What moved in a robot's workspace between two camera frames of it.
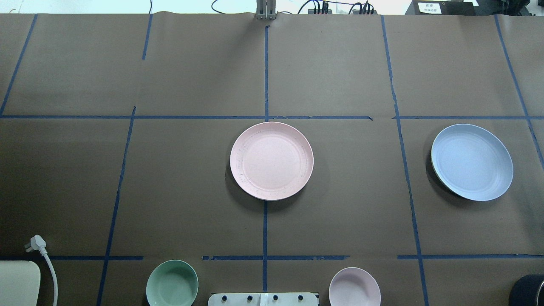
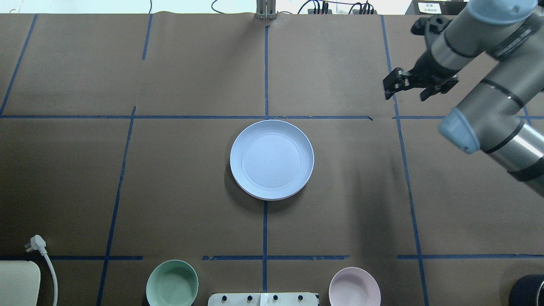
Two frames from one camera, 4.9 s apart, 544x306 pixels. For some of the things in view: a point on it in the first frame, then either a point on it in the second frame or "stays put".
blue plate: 472,161 → 272,159
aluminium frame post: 265,9 stays put
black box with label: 441,7 stays put
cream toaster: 20,281 stays put
